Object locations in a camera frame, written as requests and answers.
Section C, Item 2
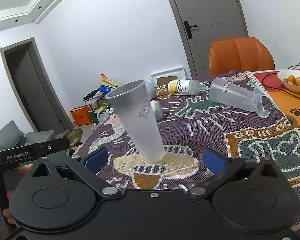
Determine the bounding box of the orange cardboard box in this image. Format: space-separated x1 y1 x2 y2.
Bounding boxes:
70 105 93 126

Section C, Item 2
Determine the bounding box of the black door handle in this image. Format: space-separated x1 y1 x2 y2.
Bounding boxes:
184 20 197 39

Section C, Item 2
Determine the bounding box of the person's left hand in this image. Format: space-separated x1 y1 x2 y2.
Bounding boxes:
0 164 34 225

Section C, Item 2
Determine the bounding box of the green paper bag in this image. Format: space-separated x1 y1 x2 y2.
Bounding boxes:
89 109 99 125

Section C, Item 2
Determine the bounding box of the camouflage green bag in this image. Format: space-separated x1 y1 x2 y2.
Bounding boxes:
64 128 84 153

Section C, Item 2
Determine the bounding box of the black folded stand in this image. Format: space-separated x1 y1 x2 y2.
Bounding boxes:
83 89 103 102

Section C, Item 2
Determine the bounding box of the grey sofa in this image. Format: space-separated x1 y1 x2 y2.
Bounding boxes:
0 120 55 155

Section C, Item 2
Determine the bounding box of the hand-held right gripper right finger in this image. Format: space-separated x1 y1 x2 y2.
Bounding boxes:
187 148 285 201

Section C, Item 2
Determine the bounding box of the frosted plastic cup with stickers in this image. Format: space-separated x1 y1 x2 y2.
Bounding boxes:
208 77 261 112

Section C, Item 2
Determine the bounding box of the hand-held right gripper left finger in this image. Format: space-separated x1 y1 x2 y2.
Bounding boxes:
27 147 121 201

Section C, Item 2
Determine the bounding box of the clear bottle with yellow label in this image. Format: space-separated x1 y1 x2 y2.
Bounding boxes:
167 79 201 96

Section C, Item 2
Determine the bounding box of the dark grey door frame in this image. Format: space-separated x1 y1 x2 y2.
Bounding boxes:
0 37 73 133

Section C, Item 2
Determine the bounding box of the orange leather chair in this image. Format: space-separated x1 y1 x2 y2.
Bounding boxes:
208 37 275 76

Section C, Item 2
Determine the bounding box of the cardboard cutout with orange bird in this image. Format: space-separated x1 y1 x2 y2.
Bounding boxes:
99 74 120 88

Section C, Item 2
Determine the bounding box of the grey door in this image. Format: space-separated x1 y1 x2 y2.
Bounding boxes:
161 0 249 79

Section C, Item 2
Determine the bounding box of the brown cardboard sheet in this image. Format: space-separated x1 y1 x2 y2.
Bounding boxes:
156 76 177 87

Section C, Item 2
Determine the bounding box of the white framed board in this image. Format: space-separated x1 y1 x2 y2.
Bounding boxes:
150 66 188 86

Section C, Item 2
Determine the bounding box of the frosted plastic cup with drawing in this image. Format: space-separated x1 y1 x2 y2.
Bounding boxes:
104 80 166 163

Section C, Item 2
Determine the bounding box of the purple patterned woven blanket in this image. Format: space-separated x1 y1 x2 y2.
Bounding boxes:
72 70 300 230

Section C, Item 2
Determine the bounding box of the thin black cable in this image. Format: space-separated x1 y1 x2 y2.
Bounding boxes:
261 70 300 98

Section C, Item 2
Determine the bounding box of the white bowl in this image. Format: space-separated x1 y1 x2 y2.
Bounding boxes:
277 69 300 94

